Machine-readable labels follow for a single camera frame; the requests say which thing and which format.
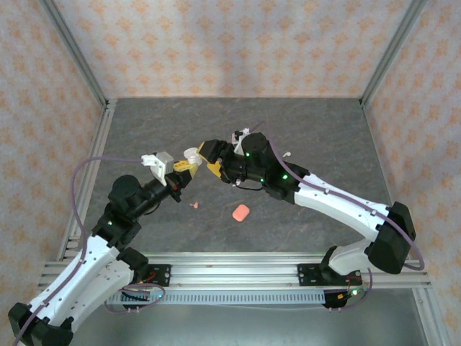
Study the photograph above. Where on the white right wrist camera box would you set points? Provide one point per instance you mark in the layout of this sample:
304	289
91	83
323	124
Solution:
240	142

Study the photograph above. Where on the aluminium frame post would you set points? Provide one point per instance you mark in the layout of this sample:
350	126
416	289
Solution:
75	54
392	54

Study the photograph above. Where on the white earbud charging case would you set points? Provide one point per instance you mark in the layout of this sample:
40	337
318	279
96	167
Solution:
191	155

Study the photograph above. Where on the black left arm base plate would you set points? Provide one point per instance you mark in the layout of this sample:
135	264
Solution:
162	274

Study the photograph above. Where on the grey metal panel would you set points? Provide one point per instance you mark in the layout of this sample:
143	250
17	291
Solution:
234	328

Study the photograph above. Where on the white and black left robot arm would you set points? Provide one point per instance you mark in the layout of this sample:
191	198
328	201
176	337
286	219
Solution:
83	274

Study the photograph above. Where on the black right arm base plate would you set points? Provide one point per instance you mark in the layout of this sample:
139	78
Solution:
306	275

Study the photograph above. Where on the coral earbud charging case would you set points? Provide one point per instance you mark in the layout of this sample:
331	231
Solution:
240	212

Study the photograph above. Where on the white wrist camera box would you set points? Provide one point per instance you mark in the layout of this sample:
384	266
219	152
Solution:
240	142
160	164

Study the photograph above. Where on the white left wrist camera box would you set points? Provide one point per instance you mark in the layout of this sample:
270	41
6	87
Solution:
160	164

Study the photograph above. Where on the aluminium table side rail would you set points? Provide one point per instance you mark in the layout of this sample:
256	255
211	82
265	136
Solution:
372	134
98	144

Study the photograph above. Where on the aluminium mounting rail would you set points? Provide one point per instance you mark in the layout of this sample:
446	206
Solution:
234	274

